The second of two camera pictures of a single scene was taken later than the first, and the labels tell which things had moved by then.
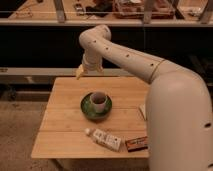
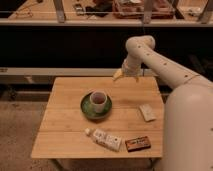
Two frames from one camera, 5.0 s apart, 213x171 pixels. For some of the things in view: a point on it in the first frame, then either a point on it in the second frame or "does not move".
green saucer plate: (88, 108) does not move
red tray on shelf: (133, 9) does not move
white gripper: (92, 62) → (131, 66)
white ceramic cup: (99, 100) does not move
